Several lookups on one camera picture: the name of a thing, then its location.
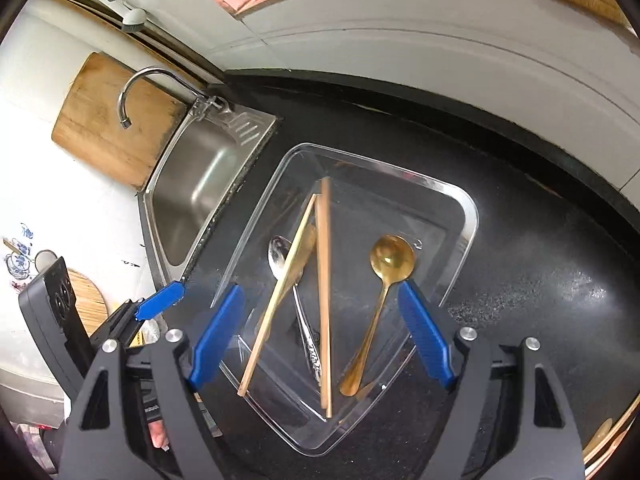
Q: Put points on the blue white porcelain cup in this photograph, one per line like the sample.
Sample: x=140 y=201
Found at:
x=17 y=260

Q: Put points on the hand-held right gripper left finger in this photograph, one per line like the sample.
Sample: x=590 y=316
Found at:
x=220 y=335

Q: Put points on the person's left hand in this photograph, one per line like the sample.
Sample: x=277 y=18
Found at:
x=159 y=435

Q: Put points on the steel spoon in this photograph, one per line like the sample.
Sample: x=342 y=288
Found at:
x=278 y=257

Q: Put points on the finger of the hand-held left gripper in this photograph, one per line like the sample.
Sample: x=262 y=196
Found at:
x=160 y=300

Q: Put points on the single wooden chopstick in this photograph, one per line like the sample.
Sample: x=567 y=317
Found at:
x=328 y=360
x=321 y=285
x=280 y=295

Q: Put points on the gold spoon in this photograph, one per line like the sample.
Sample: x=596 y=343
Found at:
x=392 y=260

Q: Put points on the white dish brush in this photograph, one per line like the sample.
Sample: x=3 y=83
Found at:
x=132 y=17

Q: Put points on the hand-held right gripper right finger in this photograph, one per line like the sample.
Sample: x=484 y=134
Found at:
x=425 y=335

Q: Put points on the wooden cutting board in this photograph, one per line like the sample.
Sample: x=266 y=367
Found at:
x=100 y=125

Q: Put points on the stainless steel sink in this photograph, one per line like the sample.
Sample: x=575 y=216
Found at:
x=200 y=195

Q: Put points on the clear plastic tray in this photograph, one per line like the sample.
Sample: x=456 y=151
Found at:
x=425 y=200

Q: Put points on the steel faucet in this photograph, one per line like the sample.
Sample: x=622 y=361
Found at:
x=150 y=74

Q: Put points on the round bamboo board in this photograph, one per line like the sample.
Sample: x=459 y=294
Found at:
x=90 y=300

